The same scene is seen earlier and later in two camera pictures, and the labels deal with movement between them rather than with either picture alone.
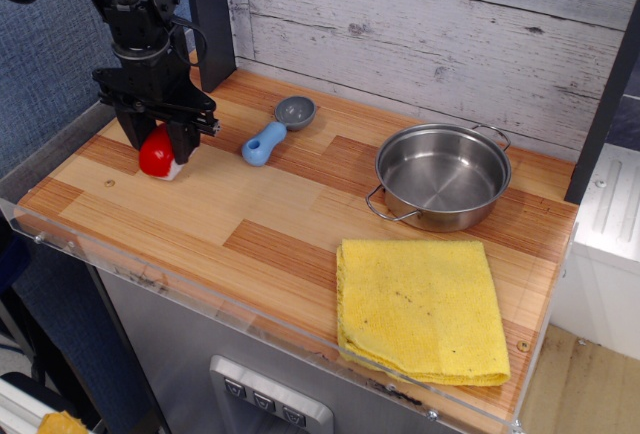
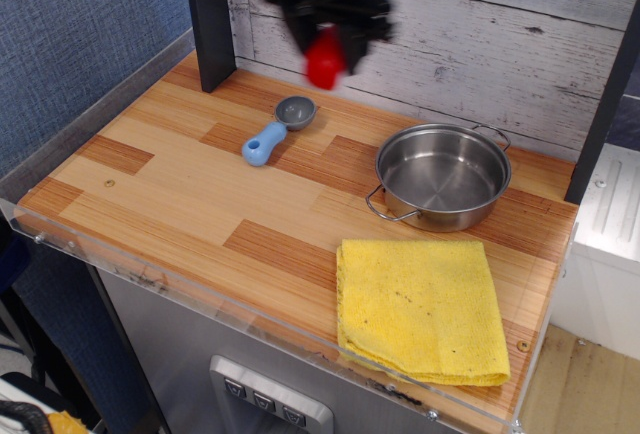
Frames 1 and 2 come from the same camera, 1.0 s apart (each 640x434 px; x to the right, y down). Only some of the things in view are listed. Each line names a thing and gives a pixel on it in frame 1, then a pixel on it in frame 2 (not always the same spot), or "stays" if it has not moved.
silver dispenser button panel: x=247 y=399 stays
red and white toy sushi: x=157 y=157 to x=325 y=59
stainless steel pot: x=448 y=176 stays
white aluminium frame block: x=598 y=295 stays
